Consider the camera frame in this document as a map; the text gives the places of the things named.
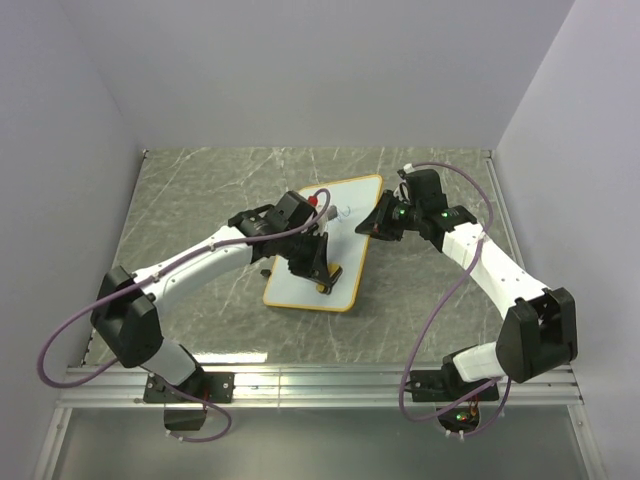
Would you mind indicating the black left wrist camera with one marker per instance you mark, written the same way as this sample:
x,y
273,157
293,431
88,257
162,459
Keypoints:
x,y
292,210

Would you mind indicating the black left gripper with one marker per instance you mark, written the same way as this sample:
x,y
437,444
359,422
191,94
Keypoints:
x,y
316,268

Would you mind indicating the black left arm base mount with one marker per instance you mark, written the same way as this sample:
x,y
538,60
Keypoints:
x,y
186,406

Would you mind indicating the aluminium rail frame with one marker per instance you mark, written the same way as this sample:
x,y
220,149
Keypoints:
x,y
318,378

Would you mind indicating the yellow black whiteboard eraser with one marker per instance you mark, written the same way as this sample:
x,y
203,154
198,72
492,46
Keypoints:
x,y
335,271

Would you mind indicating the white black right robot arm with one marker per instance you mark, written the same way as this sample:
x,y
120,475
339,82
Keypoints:
x,y
538,332

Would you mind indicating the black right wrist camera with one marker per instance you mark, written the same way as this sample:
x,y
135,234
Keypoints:
x,y
422,189

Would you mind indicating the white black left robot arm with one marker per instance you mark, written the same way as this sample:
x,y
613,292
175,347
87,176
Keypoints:
x,y
131,305

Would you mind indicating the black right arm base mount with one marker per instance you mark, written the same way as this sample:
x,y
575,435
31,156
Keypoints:
x,y
460,409

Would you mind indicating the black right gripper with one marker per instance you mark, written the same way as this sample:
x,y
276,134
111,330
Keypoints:
x,y
377,222

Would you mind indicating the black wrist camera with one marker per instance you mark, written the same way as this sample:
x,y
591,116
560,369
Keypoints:
x,y
422,189
292,210

